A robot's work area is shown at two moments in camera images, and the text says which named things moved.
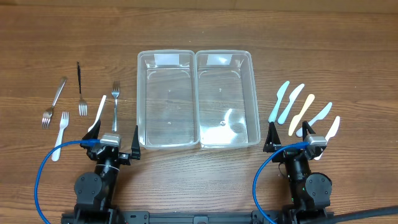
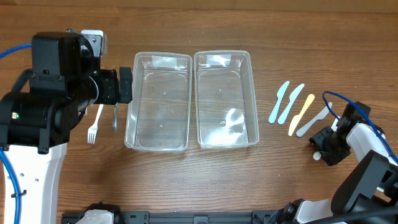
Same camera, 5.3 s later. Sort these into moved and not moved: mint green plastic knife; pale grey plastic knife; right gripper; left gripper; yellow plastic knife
Moved: right gripper; left gripper
Not moved: mint green plastic knife; yellow plastic knife; pale grey plastic knife
